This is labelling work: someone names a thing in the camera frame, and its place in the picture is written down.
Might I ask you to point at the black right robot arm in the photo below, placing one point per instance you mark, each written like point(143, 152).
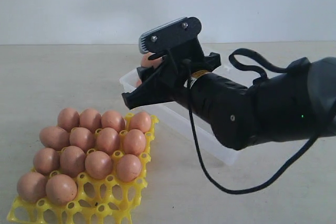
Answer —
point(283, 104)

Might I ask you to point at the clear plastic container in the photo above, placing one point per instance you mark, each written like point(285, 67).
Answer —
point(177, 118)

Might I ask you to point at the brown egg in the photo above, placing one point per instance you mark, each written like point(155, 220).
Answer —
point(108, 140)
point(128, 168)
point(68, 118)
point(113, 119)
point(134, 142)
point(145, 62)
point(138, 83)
point(72, 161)
point(90, 119)
point(31, 187)
point(46, 160)
point(98, 165)
point(54, 137)
point(82, 138)

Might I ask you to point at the brown egg speckled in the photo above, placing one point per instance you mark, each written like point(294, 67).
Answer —
point(141, 121)

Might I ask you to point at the brown egg top back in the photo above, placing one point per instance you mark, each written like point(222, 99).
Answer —
point(128, 168)

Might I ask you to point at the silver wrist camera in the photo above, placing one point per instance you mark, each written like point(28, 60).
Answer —
point(169, 35)

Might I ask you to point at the brown egg corner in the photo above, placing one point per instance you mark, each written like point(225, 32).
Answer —
point(61, 189)

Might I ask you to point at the yellow plastic egg tray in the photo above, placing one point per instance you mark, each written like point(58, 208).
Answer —
point(98, 201)

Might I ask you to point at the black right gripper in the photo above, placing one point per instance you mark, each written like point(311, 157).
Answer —
point(193, 83)

